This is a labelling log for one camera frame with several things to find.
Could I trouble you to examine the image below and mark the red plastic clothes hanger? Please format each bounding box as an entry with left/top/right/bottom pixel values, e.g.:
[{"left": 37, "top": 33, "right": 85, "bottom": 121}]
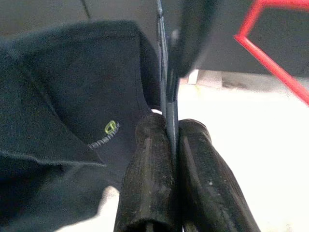
[{"left": 233, "top": 0, "right": 309, "bottom": 107}]

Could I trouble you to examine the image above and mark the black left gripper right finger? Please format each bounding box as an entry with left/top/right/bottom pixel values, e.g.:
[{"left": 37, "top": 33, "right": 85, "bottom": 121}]
[{"left": 178, "top": 118, "right": 263, "bottom": 232}]

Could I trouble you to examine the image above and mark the black t-shirt green logo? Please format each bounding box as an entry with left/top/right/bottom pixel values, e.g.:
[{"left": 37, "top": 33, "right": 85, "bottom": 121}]
[{"left": 0, "top": 19, "right": 167, "bottom": 232}]

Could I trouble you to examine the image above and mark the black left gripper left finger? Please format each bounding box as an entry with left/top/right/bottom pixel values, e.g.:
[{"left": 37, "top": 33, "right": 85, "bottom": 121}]
[{"left": 113, "top": 113, "right": 181, "bottom": 232}]

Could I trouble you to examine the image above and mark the black plastic clothes hanger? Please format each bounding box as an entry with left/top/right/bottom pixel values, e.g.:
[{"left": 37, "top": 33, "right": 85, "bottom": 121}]
[{"left": 155, "top": 0, "right": 181, "bottom": 160}]

